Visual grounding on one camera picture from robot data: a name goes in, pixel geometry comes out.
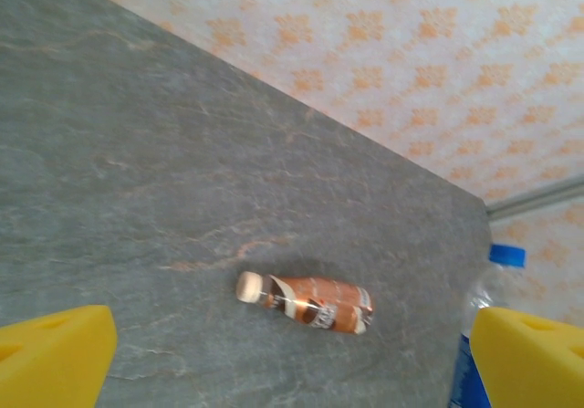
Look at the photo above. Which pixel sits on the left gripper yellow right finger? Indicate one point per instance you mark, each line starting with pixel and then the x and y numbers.
pixel 534 367

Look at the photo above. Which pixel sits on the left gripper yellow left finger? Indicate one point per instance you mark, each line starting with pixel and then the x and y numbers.
pixel 50 362

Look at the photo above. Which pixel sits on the blue-cap cola bottle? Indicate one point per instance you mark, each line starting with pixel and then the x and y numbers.
pixel 495 285

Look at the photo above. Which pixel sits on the brown coffee drink bottle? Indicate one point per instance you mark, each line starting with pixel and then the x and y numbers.
pixel 315 305

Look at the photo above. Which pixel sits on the aluminium frame post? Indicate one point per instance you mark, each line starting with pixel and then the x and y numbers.
pixel 538 198

